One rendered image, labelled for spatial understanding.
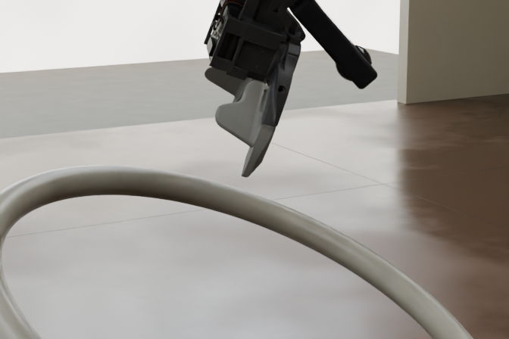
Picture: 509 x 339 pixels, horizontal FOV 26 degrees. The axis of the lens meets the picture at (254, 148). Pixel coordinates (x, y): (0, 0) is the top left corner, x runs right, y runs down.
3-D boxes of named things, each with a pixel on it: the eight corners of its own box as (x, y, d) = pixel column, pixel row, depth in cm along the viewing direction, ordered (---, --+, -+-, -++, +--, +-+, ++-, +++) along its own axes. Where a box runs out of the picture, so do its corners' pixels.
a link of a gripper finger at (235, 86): (192, 84, 121) (220, 38, 114) (242, 100, 123) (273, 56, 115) (188, 107, 119) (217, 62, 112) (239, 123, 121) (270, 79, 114)
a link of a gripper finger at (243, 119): (198, 163, 106) (220, 75, 109) (255, 180, 108) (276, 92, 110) (207, 157, 103) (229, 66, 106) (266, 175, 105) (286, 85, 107)
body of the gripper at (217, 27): (201, 48, 113) (242, -61, 109) (277, 73, 115) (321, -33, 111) (207, 73, 106) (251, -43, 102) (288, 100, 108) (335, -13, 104)
